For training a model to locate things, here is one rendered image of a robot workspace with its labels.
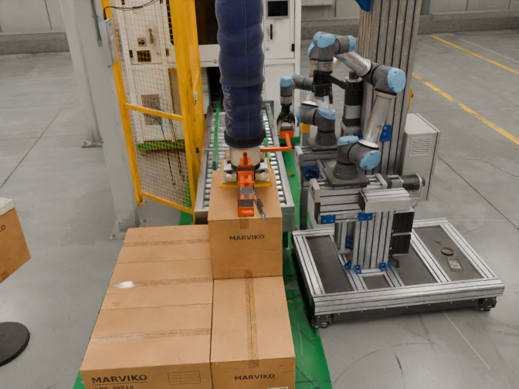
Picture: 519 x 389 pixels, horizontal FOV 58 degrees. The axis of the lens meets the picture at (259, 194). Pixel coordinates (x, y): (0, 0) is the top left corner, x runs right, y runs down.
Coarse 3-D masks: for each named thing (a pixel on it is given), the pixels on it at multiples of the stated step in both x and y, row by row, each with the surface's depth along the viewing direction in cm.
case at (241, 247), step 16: (272, 176) 294; (224, 192) 278; (256, 192) 277; (272, 192) 276; (224, 208) 261; (256, 208) 260; (272, 208) 260; (208, 224) 252; (224, 224) 253; (240, 224) 253; (256, 224) 254; (272, 224) 254; (224, 240) 258; (240, 240) 258; (256, 240) 259; (272, 240) 259; (224, 256) 263; (240, 256) 264; (256, 256) 264; (272, 256) 265; (224, 272) 269; (240, 272) 269; (256, 272) 270; (272, 272) 270
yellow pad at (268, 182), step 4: (260, 160) 279; (268, 160) 285; (268, 164) 280; (268, 168) 275; (256, 172) 270; (260, 172) 266; (268, 172) 270; (268, 176) 266; (268, 180) 261; (256, 184) 259; (260, 184) 259; (264, 184) 259; (268, 184) 259; (272, 184) 260
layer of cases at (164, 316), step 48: (144, 240) 307; (192, 240) 306; (144, 288) 265; (192, 288) 264; (240, 288) 263; (96, 336) 234; (144, 336) 233; (192, 336) 233; (240, 336) 232; (288, 336) 231; (96, 384) 221; (144, 384) 223; (192, 384) 225; (240, 384) 227; (288, 384) 229
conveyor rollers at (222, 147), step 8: (224, 112) 522; (264, 112) 523; (264, 120) 499; (224, 128) 482; (224, 144) 443; (272, 144) 444; (224, 152) 427; (272, 152) 428; (272, 160) 412; (208, 168) 403; (216, 168) 403; (208, 176) 387; (208, 184) 372; (208, 192) 363; (280, 192) 358; (208, 200) 356; (280, 200) 350
